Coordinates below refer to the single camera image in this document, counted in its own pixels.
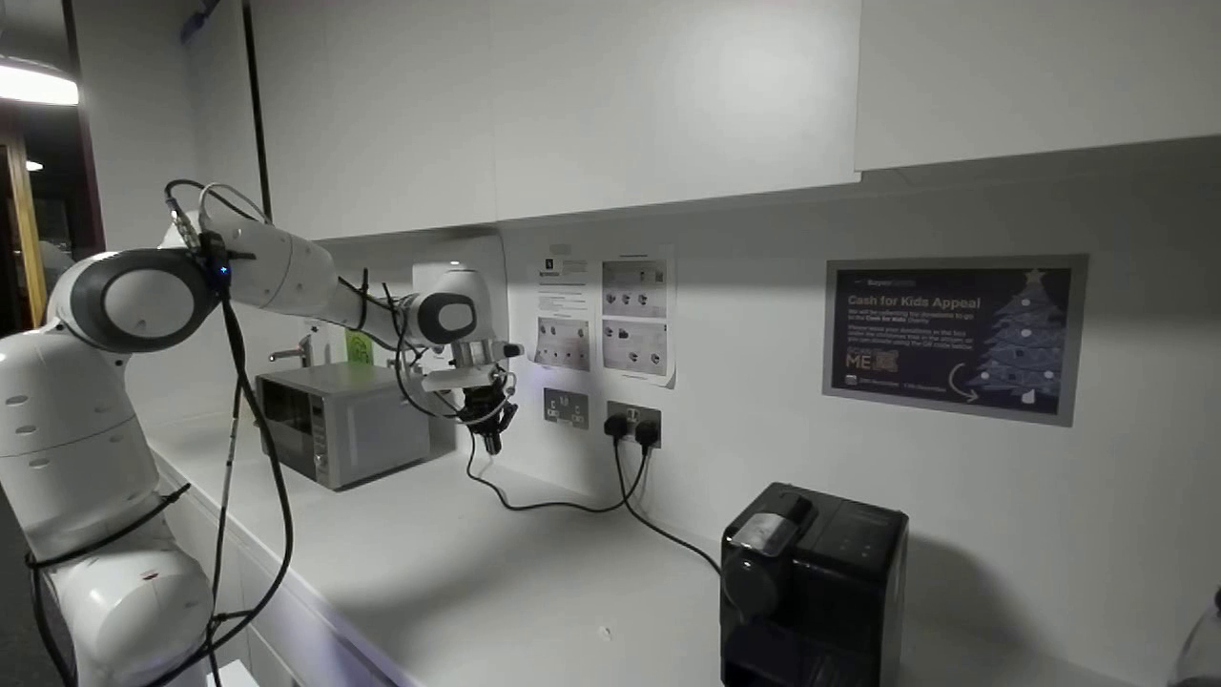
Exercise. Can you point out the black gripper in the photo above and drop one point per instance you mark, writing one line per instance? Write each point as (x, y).
(489, 403)

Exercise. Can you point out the steel wall socket without plugs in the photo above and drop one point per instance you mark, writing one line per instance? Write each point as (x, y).
(567, 412)

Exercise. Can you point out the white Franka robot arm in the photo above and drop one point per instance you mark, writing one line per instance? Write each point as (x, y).
(77, 433)

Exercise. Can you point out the silver microwave oven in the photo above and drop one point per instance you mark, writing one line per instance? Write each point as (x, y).
(370, 433)

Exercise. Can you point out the black power plug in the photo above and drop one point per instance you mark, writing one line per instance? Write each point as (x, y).
(647, 433)
(619, 429)

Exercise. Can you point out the laminated instruction sheet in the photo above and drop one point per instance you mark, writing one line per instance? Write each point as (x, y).
(563, 319)
(637, 319)

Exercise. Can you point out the white upper cabinet door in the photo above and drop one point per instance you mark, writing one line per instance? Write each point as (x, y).
(549, 109)
(1042, 71)

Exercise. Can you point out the black coffee machine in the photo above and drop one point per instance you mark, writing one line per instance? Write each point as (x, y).
(821, 595)

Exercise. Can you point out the white cabinet side panel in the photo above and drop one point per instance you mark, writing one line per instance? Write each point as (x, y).
(227, 118)

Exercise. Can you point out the dark framed Christmas tree poster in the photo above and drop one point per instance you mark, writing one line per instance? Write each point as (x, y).
(955, 343)

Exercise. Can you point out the bright ceiling light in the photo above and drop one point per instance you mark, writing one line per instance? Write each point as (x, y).
(34, 85)

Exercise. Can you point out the steel wall socket with plugs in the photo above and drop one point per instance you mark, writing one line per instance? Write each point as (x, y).
(637, 412)

